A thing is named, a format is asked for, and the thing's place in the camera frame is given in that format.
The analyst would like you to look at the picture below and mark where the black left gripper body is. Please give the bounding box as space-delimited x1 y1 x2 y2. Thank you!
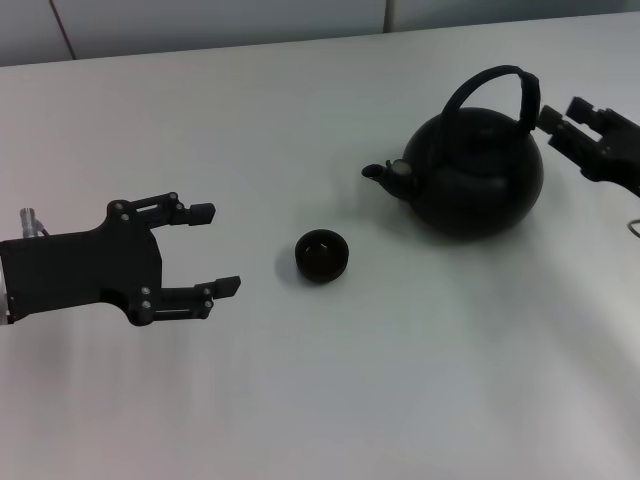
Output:
0 198 164 327

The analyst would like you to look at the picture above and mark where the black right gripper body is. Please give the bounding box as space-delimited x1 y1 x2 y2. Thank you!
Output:
582 108 640 197

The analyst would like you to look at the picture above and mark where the black round teapot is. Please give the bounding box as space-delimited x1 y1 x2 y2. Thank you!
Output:
360 64 545 245

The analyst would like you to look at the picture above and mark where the small dark teacup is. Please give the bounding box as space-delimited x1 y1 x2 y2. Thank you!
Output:
293 228 350 285

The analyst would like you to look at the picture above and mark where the silver left gripper cable connector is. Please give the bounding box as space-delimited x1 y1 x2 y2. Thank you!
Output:
18 207 49 239

